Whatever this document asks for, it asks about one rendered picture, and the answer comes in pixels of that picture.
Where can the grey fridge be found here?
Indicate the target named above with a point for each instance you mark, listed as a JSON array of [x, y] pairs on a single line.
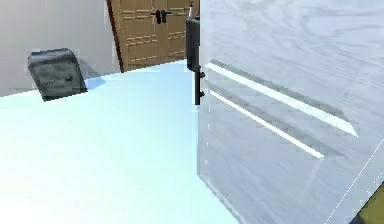
[[286, 110]]

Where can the dark grey bin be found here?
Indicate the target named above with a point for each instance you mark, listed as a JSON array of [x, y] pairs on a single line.
[[56, 73]]

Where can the brown panelled room door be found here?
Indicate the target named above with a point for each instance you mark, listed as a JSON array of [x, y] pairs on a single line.
[[150, 33]]

